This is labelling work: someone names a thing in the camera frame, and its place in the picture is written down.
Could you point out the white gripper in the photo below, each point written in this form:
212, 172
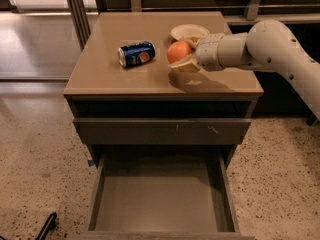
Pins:
207, 52

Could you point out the orange fruit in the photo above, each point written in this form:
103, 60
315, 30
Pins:
177, 51

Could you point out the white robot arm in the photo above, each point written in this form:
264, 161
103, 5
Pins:
269, 46

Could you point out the grey drawer cabinet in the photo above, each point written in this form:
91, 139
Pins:
100, 87

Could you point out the white bowl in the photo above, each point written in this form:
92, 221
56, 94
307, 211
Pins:
188, 29

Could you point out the blue pepsi can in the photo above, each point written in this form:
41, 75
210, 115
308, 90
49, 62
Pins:
136, 54

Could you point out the blue tape piece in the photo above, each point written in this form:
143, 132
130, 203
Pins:
91, 163

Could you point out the black object on floor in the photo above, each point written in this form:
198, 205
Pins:
48, 226

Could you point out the metal door frame post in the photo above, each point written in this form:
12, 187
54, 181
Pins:
80, 20

